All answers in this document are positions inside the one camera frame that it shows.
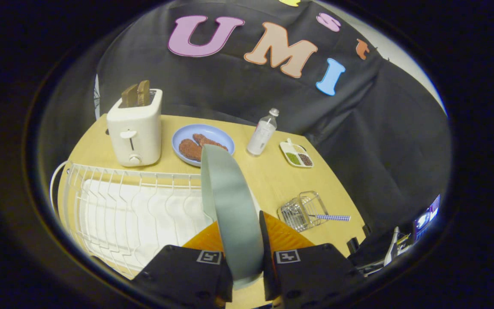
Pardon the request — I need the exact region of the black backdrop cloth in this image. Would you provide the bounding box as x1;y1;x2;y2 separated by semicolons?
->
39;0;452;234

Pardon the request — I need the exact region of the metal wire basket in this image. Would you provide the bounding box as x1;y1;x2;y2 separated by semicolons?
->
277;191;329;233

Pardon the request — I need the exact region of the small black clamp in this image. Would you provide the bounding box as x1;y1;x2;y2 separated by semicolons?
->
346;225;372;254

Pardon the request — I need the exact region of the white divided condiment dish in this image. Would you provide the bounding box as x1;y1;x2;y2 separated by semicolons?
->
280;138;314;168

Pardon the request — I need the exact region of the lit screen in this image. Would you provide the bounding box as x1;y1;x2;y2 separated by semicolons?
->
413;194;441;241

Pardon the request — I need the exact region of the white wire dish rack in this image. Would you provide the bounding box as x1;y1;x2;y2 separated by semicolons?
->
50;161;261;277

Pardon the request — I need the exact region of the pale green plate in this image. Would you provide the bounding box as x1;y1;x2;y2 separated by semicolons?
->
200;144;265;290

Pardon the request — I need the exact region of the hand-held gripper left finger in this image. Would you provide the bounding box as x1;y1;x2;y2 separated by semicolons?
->
132;221;234;309

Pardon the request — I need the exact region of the spoon with checkered handle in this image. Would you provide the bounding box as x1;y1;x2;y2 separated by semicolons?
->
308;214;351;222

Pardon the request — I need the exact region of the white handled tool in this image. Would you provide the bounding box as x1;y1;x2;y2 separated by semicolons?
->
383;226;411;267

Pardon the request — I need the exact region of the white toaster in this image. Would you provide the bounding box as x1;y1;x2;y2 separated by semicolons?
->
106;89;163;167

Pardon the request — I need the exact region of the blue plate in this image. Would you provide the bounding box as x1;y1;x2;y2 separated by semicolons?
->
172;124;235;167

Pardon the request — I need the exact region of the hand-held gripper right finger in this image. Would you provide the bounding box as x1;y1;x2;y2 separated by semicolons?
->
259;211;364;309

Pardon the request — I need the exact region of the clear plastic bottle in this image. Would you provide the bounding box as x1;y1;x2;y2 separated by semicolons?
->
247;108;280;157

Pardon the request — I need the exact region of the brown toast slice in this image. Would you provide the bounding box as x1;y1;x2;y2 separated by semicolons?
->
137;80;151;106
121;84;139;108

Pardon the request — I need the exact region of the brown meat patty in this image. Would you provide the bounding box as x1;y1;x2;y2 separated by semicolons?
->
178;139;203;162
193;133;229;151

